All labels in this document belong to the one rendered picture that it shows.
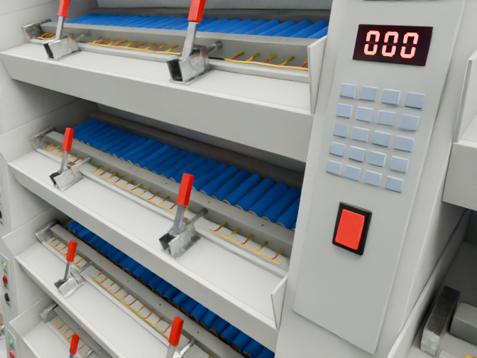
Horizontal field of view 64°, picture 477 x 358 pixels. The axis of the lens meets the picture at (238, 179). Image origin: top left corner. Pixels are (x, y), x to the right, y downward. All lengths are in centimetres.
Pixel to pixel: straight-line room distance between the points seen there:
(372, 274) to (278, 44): 22
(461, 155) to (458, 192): 3
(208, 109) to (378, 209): 18
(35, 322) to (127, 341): 39
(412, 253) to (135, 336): 45
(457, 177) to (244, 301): 22
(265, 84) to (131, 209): 28
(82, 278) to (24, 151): 26
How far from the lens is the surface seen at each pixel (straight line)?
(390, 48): 27
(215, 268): 43
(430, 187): 27
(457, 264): 43
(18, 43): 80
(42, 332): 98
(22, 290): 94
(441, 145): 26
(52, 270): 81
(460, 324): 37
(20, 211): 86
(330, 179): 29
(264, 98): 33
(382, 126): 27
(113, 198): 58
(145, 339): 62
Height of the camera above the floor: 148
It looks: 17 degrees down
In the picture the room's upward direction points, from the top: 6 degrees clockwise
